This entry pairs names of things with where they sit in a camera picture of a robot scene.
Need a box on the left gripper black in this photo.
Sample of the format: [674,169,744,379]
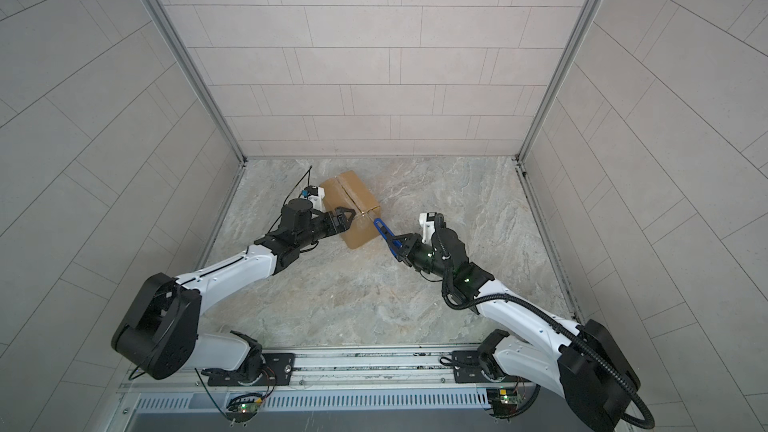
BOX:
[295,209,358,251]

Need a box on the blue utility knife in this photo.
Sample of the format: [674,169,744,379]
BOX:
[373,218,402,261]

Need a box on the brown cardboard express box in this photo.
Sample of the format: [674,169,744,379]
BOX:
[320,171,381,249]

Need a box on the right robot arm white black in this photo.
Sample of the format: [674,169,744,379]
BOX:
[379,227,656,431]

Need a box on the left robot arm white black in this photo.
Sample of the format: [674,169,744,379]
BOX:
[111,198,356,385]

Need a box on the white ventilation grille strip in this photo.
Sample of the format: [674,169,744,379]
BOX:
[135,388,491,414]

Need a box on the right green circuit board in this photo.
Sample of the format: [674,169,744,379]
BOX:
[486,388,520,418]

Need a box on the green circuit board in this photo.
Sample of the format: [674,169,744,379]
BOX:
[486,388,520,418]
[227,392,264,415]

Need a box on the left green circuit board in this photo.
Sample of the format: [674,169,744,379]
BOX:
[227,392,264,415]

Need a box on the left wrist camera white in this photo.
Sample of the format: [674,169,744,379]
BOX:
[300,185,326,213]

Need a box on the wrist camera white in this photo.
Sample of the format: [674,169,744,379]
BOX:
[300,185,326,213]
[419,212,437,245]

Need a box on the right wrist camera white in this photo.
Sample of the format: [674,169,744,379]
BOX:
[419,212,437,245]

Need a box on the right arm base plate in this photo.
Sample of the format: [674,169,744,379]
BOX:
[440,350,528,385]

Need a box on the black corrugated cable conduit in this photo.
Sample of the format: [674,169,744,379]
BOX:
[431,215,656,431]

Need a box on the aluminium mounting rail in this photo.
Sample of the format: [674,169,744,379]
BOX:
[122,344,619,394]

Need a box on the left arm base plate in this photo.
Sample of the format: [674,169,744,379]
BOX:
[201,353,296,387]

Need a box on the left aluminium corner post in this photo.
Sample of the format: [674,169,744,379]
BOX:
[141,0,247,166]

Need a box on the aluminium corner post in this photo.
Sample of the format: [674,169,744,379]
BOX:
[141,0,247,166]
[517,0,602,166]

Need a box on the right aluminium corner post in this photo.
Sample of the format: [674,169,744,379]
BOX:
[517,0,602,166]

